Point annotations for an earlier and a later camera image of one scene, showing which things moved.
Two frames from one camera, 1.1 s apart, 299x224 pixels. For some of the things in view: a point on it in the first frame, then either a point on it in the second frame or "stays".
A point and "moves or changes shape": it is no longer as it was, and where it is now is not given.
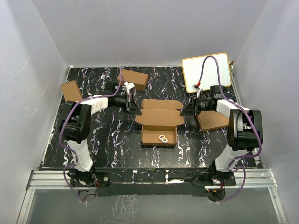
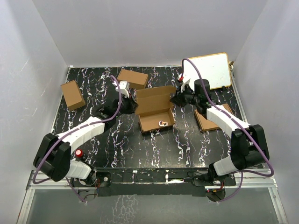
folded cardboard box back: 138,79 stays
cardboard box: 159,120 moves or changes shape
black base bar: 152,181 stays
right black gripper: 189,110 to 177,98
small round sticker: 162,137 to 161,123
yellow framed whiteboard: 192,68 stays
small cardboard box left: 71,91 stays
